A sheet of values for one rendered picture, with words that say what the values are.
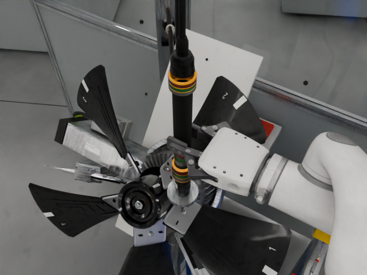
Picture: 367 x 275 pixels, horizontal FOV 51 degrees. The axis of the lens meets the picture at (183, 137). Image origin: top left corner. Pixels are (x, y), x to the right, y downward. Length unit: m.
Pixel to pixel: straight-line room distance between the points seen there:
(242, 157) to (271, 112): 0.97
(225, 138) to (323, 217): 0.20
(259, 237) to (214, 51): 0.52
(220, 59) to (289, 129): 0.62
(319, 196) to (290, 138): 1.06
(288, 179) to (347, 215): 0.13
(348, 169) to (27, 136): 2.45
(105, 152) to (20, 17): 2.13
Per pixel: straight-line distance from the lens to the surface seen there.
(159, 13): 1.21
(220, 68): 1.11
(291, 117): 1.58
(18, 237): 2.41
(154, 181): 0.94
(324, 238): 1.20
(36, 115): 2.90
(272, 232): 0.97
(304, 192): 0.62
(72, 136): 1.22
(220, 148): 0.66
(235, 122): 0.85
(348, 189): 0.54
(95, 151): 1.18
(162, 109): 1.18
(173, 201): 0.85
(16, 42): 3.35
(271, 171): 0.63
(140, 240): 1.02
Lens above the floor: 2.05
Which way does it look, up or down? 52 degrees down
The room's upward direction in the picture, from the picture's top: straight up
